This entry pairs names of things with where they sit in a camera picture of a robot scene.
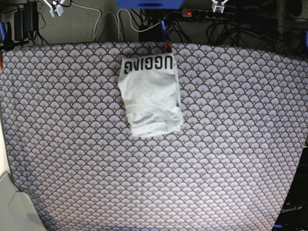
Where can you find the black OpenArm case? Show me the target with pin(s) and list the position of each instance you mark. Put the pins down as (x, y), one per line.
(294, 213)

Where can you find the red black table clamp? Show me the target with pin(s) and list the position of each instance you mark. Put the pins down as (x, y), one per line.
(167, 48)

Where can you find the black power adapter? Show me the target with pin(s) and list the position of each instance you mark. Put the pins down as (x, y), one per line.
(26, 21)

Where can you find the grey T-shirt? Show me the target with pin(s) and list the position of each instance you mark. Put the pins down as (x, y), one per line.
(150, 89)

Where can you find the beige plastic bin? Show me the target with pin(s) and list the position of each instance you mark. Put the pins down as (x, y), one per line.
(17, 213)

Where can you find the blue box overhead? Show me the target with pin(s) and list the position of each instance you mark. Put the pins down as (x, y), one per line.
(150, 4)

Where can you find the fan-patterned tablecloth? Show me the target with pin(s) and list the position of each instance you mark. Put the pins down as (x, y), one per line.
(229, 168)

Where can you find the black power strip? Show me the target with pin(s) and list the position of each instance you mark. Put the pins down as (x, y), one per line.
(202, 14)

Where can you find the black box under table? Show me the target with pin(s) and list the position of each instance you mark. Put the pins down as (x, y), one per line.
(153, 35)

